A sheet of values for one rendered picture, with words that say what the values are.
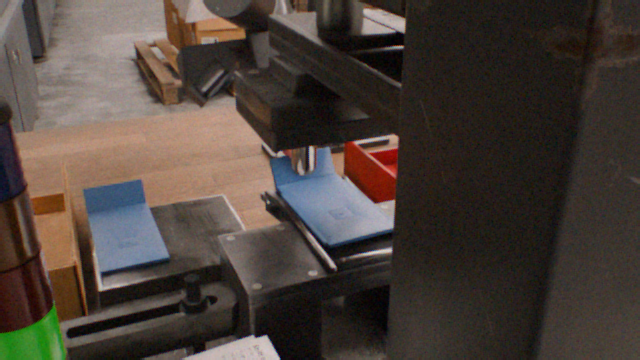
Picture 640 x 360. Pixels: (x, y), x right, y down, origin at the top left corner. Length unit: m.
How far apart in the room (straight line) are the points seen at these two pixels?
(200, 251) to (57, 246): 0.18
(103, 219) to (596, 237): 0.63
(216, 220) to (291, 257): 0.22
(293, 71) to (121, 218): 0.37
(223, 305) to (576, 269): 0.34
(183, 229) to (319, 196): 0.18
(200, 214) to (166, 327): 0.28
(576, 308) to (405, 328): 0.11
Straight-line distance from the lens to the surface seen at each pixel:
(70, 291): 0.63
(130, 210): 0.79
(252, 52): 0.66
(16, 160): 0.32
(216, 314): 0.52
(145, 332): 0.52
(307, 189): 0.66
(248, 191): 0.86
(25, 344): 0.36
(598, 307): 0.26
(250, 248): 0.57
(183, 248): 0.71
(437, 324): 0.31
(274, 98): 0.47
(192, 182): 0.90
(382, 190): 0.80
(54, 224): 0.83
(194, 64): 0.66
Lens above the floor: 1.29
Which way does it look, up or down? 26 degrees down
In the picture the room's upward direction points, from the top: straight up
